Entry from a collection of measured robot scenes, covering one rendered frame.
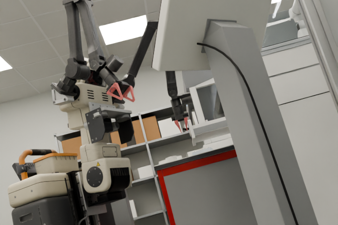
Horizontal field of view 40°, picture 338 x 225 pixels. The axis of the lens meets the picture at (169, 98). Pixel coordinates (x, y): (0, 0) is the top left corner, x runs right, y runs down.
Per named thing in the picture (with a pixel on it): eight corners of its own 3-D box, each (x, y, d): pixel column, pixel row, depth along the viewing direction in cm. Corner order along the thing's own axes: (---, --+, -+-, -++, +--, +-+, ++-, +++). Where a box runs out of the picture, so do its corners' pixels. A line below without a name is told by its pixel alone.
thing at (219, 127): (194, 135, 259) (191, 125, 261) (195, 142, 284) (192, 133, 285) (264, 116, 259) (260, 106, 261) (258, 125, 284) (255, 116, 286)
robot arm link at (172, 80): (158, 22, 267) (159, 24, 257) (168, 21, 267) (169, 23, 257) (167, 94, 278) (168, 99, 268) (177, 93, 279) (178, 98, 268)
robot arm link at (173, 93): (168, 87, 277) (169, 91, 268) (186, 82, 276) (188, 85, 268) (173, 106, 280) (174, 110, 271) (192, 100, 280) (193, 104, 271)
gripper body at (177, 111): (188, 115, 269) (185, 103, 271) (171, 120, 269) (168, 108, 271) (188, 117, 275) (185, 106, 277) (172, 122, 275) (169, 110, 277)
